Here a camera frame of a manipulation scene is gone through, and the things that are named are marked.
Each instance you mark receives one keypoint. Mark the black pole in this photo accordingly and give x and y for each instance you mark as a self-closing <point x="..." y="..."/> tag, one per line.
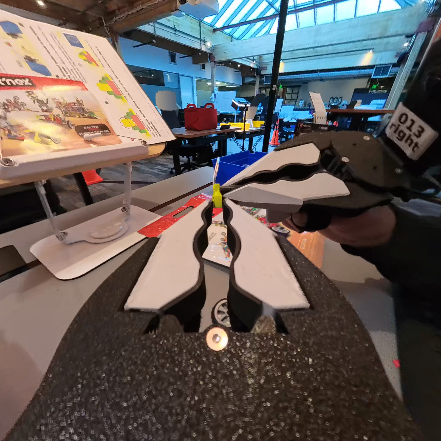
<point x="277" y="69"/>

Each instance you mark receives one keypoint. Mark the orange traffic cone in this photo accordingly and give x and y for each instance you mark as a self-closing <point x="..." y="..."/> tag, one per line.
<point x="92" y="177"/>
<point x="275" y="136"/>

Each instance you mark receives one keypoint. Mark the printed construction toy box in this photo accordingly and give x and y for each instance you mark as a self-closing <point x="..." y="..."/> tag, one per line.
<point x="165" y="220"/>

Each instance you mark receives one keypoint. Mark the tan rounded table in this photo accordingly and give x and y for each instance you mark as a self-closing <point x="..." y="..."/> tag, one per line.
<point x="155" y="153"/>

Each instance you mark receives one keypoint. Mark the yellow-green plastic connector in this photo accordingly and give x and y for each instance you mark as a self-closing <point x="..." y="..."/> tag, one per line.
<point x="217" y="196"/>

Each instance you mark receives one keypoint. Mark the person's right forearm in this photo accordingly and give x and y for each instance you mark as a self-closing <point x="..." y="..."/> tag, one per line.
<point x="413" y="248"/>

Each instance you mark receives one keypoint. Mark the white book stand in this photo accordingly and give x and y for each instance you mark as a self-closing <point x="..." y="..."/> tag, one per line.
<point x="86" y="251"/>

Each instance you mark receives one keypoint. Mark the yellow plastic bin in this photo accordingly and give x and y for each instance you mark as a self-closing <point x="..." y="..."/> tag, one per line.
<point x="237" y="125"/>

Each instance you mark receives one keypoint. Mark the blue plastic storage bin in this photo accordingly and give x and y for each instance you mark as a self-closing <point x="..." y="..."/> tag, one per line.
<point x="237" y="165"/>

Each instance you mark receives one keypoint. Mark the black toy vehicle wheel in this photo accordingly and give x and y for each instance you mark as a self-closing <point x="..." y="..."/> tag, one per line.
<point x="222" y="313"/>

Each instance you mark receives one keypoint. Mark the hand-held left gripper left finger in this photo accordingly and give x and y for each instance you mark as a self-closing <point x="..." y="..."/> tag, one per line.
<point x="168" y="272"/>

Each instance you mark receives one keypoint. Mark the person's right hand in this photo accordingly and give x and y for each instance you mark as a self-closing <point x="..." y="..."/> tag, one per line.
<point x="361" y="227"/>

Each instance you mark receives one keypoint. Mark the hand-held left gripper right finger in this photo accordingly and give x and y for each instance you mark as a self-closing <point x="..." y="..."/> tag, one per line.
<point x="265" y="272"/>

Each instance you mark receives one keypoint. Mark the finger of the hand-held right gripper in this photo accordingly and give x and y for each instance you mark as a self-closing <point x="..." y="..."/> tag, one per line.
<point x="286" y="158"/>
<point x="293" y="191"/>

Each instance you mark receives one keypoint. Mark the long brown desk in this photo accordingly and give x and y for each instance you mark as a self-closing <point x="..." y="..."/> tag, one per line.
<point x="206" y="132"/>

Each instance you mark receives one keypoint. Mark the red plastic tote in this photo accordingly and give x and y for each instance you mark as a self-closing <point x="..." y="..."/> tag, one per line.
<point x="200" y="119"/>

